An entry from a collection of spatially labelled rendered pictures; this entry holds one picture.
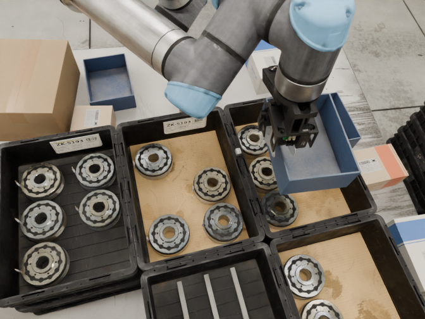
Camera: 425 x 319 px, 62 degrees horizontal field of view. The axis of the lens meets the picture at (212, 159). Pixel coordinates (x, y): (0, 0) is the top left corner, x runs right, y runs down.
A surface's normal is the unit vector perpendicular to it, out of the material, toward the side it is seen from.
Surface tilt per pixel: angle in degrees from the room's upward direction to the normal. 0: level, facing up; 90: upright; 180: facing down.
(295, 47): 93
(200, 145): 0
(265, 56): 0
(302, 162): 1
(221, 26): 37
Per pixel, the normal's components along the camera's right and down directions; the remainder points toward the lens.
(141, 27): -0.37, -0.13
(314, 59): -0.18, 0.87
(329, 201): 0.07, -0.48
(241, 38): 0.26, 0.42
